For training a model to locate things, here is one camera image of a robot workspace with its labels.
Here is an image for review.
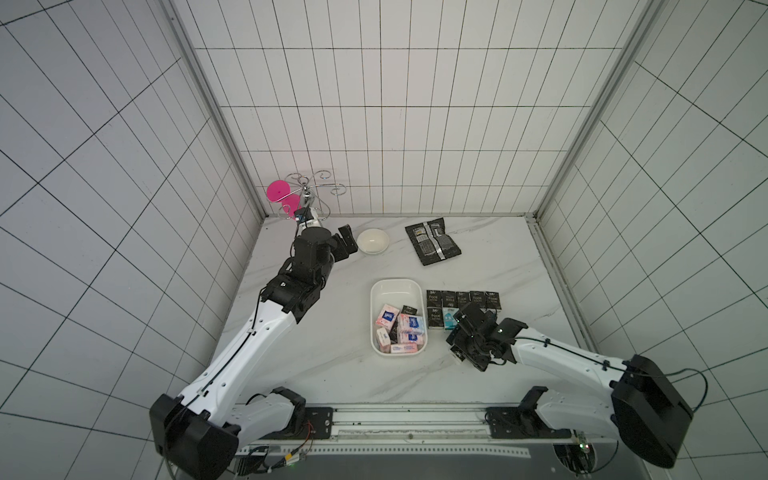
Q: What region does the teal tissue pack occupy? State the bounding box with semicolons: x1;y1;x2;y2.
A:
442;307;459;330

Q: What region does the black Face tissue pack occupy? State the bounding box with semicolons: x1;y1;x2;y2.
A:
426;290;443;308

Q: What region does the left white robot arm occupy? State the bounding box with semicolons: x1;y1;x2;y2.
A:
149;221;358;479

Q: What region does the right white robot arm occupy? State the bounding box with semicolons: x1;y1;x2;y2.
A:
447;303;695;469

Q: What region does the white storage box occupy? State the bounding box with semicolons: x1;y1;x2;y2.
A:
369;279;428;358

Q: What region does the chrome cup stand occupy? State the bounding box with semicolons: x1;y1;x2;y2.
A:
278;170;348;220

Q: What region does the white bowl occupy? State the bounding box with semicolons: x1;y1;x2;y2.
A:
357;228;390;255

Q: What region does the pink cup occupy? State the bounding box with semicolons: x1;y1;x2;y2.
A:
266;180;301;218

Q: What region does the pink blue tissue pack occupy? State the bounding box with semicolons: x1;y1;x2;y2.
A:
398;314;427;334

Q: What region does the lower pink blue pack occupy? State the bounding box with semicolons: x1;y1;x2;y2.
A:
398;332;425;347

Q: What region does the tilted pink tissue pack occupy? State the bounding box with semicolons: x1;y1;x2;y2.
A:
375;304;400;332

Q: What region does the black tissue multipack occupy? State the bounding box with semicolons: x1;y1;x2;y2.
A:
405;218;462;266

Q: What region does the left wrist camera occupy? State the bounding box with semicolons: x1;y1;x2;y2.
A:
294;207;321;228

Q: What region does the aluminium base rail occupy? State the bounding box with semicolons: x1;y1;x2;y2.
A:
173;401;655;460

